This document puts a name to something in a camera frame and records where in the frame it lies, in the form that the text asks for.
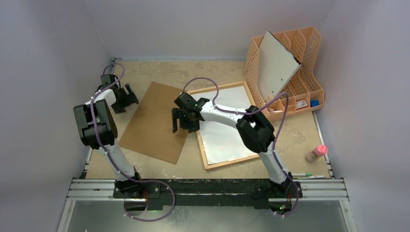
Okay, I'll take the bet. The light wooden picture frame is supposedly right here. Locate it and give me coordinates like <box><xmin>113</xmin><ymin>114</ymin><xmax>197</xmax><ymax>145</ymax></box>
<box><xmin>186</xmin><ymin>80</ymin><xmax>262</xmax><ymax>170</ymax></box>

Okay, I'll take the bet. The orange plastic file organizer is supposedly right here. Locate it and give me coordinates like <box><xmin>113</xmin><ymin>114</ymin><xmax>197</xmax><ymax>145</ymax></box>
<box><xmin>244</xmin><ymin>26</ymin><xmax>325</xmax><ymax>117</ymax></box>

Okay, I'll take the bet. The white board in organizer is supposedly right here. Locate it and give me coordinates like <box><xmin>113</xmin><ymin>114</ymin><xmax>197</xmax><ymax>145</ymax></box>
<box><xmin>257</xmin><ymin>31</ymin><xmax>301</xmax><ymax>102</ymax></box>

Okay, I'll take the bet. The blue box in organizer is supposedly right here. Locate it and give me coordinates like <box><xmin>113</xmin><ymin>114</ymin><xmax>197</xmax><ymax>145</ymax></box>
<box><xmin>310</xmin><ymin>99</ymin><xmax>320</xmax><ymax>107</ymax></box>

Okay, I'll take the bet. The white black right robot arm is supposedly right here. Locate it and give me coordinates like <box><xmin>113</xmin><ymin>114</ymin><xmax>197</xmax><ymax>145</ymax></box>
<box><xmin>172</xmin><ymin>92</ymin><xmax>297</xmax><ymax>197</ymax></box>

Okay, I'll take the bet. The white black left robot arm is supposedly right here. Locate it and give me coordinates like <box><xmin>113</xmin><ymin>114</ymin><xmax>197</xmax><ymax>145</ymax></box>
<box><xmin>73</xmin><ymin>74</ymin><xmax>144</xmax><ymax>198</ymax></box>

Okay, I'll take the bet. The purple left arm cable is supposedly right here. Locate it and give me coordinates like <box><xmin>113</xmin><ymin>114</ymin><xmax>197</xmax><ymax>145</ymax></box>
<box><xmin>89</xmin><ymin>62</ymin><xmax>176</xmax><ymax>223</ymax></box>

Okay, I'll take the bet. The pink capped bottle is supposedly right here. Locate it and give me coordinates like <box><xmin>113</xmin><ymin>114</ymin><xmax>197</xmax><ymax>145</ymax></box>
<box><xmin>305</xmin><ymin>145</ymin><xmax>328</xmax><ymax>163</ymax></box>

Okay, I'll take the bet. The brown cardboard backing board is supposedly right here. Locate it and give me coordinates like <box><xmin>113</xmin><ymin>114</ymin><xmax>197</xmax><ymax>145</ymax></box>
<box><xmin>119</xmin><ymin>82</ymin><xmax>188</xmax><ymax>164</ymax></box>

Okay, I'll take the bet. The red white card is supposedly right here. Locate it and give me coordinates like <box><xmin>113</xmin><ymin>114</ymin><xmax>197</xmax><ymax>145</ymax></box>
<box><xmin>295</xmin><ymin>99</ymin><xmax>309</xmax><ymax>110</ymax></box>

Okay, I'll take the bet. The green marker pen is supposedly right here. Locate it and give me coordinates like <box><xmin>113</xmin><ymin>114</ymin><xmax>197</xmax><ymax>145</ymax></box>
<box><xmin>293</xmin><ymin>173</ymin><xmax>312</xmax><ymax>177</ymax></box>

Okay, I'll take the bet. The printed street photo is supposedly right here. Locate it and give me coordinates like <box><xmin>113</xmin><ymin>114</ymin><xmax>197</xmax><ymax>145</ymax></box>
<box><xmin>191</xmin><ymin>86</ymin><xmax>257</xmax><ymax>165</ymax></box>

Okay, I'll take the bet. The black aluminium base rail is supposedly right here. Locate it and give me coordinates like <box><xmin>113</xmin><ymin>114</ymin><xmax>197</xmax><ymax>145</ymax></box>
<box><xmin>67</xmin><ymin>179</ymin><xmax>348</xmax><ymax>213</ymax></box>

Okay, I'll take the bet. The white marker pen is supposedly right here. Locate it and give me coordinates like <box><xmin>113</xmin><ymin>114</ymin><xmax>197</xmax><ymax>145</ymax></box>
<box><xmin>296</xmin><ymin>175</ymin><xmax>326</xmax><ymax>180</ymax></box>

